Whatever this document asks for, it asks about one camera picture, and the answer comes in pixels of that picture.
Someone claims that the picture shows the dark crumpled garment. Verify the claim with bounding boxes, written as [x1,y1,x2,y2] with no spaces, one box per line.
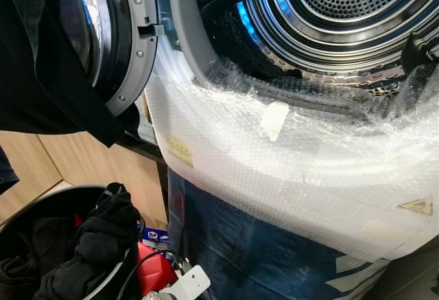
[0,216,76,300]

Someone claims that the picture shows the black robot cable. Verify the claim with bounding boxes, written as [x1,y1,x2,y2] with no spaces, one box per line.
[115,247,182,300]

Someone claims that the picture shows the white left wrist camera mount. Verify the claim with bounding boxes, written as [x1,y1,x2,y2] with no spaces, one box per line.
[143,264,211,300]

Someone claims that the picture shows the white tape strip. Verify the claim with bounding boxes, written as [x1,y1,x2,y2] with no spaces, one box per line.
[260,101,291,142]

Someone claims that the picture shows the triangular warning sticker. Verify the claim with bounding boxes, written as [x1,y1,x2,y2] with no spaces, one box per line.
[399,198,435,216]

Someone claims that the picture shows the red plastic container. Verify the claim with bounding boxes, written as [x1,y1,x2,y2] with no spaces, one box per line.
[136,240,180,296]

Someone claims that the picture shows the black knitted garment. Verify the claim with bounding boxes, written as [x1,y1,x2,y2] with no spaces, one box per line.
[34,182,143,300]

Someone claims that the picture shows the yellow rectangular sticker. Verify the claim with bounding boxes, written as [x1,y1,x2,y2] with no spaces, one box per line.
[165,136,195,168]

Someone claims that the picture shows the blue white printed pack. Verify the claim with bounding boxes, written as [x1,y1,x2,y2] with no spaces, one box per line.
[139,224,171,247]

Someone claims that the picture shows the clear bubble wrap sheet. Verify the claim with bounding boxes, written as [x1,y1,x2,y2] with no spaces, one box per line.
[144,36,439,263]

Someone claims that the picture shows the grey round washer door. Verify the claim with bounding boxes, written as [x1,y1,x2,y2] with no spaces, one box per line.
[58,0,162,119]

